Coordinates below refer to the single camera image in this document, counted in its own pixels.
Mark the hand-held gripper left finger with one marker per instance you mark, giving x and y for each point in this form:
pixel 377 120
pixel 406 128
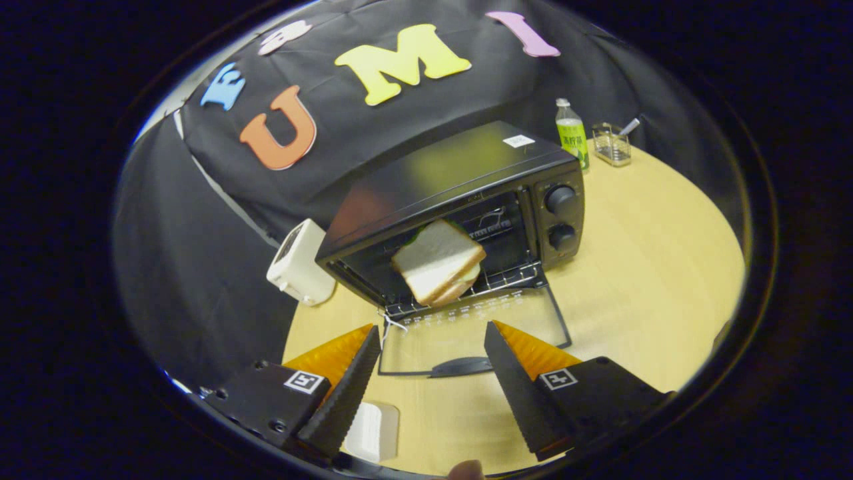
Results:
pixel 346 393

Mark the metal spoon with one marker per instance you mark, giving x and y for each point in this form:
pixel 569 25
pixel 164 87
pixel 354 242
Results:
pixel 630 126

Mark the green drink bottle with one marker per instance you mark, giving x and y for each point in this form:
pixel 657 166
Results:
pixel 573 140

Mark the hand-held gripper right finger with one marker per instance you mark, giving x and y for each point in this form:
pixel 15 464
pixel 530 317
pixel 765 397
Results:
pixel 516 393

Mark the white foam tray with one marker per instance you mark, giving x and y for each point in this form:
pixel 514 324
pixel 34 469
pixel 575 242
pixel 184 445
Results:
pixel 373 430

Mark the white bread sandwich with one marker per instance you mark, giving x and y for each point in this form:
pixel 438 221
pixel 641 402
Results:
pixel 433 260

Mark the white pop-up toaster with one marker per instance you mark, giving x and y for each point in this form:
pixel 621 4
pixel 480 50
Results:
pixel 300 273

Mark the clear glass holder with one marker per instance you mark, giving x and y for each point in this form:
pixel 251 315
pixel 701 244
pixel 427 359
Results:
pixel 610 150

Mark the black toaster oven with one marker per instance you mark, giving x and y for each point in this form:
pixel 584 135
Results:
pixel 453 166

